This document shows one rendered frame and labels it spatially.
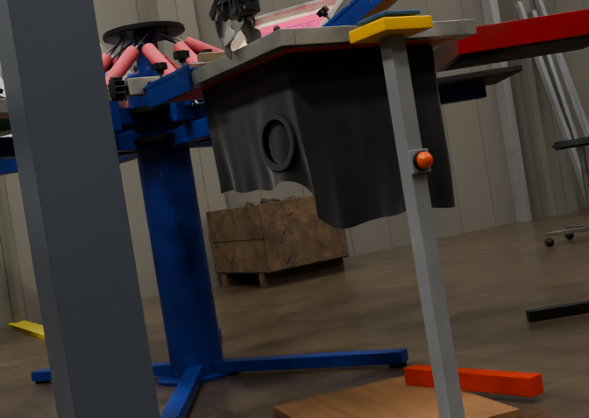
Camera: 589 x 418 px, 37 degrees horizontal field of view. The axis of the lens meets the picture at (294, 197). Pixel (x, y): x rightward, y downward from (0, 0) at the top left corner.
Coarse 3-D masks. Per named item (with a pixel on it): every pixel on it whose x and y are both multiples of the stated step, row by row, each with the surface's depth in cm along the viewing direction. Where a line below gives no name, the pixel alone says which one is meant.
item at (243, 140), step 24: (264, 72) 219; (216, 96) 242; (240, 96) 231; (264, 96) 220; (288, 96) 211; (216, 120) 245; (240, 120) 233; (264, 120) 222; (288, 120) 213; (216, 144) 248; (240, 144) 236; (264, 144) 225; (288, 144) 217; (216, 168) 250; (240, 168) 239; (264, 168) 229; (288, 168) 217; (240, 192) 242; (312, 192) 214
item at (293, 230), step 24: (216, 216) 666; (240, 216) 633; (264, 216) 610; (288, 216) 620; (312, 216) 629; (216, 240) 671; (240, 240) 638; (264, 240) 609; (288, 240) 618; (312, 240) 628; (336, 240) 638; (216, 264) 678; (240, 264) 643; (264, 264) 612; (288, 264) 617; (312, 264) 627; (336, 264) 646
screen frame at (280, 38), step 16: (272, 32) 200; (288, 32) 198; (304, 32) 201; (320, 32) 203; (336, 32) 205; (432, 32) 219; (448, 32) 222; (464, 32) 225; (240, 48) 213; (256, 48) 207; (272, 48) 201; (208, 64) 229; (224, 64) 221; (240, 64) 215; (192, 80) 238; (208, 80) 233
